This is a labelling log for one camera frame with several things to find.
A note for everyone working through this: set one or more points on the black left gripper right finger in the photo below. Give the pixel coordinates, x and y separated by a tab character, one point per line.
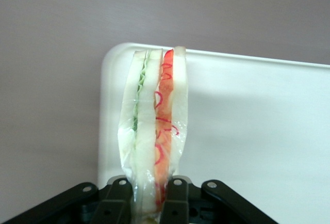
178	200

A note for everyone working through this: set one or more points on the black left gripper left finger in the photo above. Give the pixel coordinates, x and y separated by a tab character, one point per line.
113	200

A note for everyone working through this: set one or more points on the triangle sandwich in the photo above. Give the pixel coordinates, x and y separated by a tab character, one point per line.
145	105

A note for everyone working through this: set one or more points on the beige rectangular tray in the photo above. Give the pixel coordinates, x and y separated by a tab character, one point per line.
245	120

